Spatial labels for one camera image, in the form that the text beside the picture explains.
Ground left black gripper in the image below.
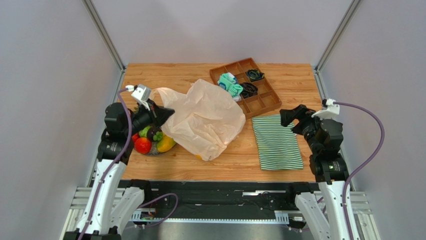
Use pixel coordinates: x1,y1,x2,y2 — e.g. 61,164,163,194
124,98,175,137

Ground dark purple mangosteen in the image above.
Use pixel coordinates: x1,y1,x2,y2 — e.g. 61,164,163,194
146,127,163,142

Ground yellow green mango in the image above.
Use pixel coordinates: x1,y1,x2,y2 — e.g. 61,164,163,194
156,135,177,153

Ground translucent beige plastic bag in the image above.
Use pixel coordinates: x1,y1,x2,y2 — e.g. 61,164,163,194
150,79,246,161

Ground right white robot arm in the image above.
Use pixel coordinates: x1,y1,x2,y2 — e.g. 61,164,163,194
279,104,360,240

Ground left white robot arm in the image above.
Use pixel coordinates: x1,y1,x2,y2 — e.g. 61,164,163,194
63,99,175,240

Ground green striped cloth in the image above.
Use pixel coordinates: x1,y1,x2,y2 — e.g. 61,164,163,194
251,114,304,171

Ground red orange peach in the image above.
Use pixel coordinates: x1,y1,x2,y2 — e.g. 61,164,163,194
134,137,152,155

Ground grey fruit plate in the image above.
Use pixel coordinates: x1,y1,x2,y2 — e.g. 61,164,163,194
143,141,168,156

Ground mint green sock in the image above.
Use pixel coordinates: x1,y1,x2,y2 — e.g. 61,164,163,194
217,72,244,102

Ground black yellow sock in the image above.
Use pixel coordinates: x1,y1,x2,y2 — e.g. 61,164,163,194
245,68,265,82

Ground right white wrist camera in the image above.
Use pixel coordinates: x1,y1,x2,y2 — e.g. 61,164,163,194
311,98,340,120

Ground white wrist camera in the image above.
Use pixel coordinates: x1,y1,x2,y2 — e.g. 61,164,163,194
311,98,340,120
131,84,152,111

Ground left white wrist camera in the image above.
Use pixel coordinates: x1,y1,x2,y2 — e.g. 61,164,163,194
131,84,152,111

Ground right aluminium frame post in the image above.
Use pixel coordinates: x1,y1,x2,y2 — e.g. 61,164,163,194
315,0,363,72

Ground aluminium frame post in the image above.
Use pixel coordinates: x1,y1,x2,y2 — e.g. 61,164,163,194
82,0,126,72
315,0,363,72

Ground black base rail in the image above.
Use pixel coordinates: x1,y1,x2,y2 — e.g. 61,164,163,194
113,179,321,227

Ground left aluminium frame post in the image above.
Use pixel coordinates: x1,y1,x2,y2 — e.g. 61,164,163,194
82,0,126,72

